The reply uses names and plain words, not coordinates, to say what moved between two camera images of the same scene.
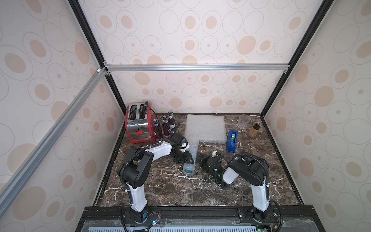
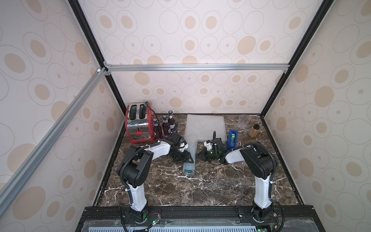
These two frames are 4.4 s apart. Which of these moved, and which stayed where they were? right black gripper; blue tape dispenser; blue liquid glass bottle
Moved: right black gripper
Stayed: blue liquid glass bottle; blue tape dispenser
